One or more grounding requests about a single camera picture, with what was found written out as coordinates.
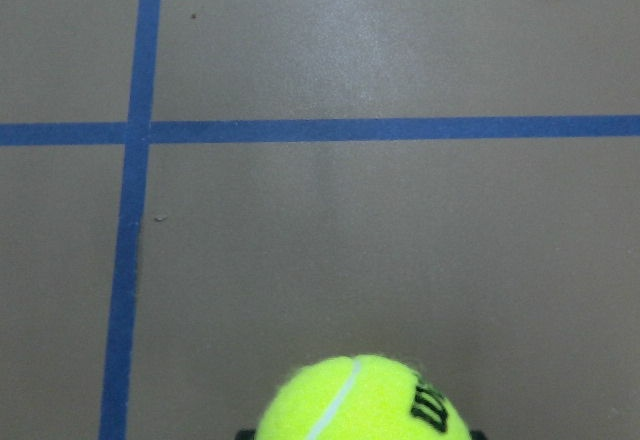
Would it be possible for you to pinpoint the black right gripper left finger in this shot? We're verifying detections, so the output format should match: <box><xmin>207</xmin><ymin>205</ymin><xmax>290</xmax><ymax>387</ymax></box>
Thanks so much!
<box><xmin>234</xmin><ymin>429</ymin><xmax>256</xmax><ymax>440</ymax></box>

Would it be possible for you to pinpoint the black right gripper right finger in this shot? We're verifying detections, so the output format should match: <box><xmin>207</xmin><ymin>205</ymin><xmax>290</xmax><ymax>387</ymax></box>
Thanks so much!
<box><xmin>470</xmin><ymin>430</ymin><xmax>487</xmax><ymax>440</ymax></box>

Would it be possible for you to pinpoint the tennis ball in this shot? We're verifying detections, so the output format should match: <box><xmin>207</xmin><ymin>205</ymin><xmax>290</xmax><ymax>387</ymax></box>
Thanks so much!
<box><xmin>255</xmin><ymin>355</ymin><xmax>472</xmax><ymax>439</ymax></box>

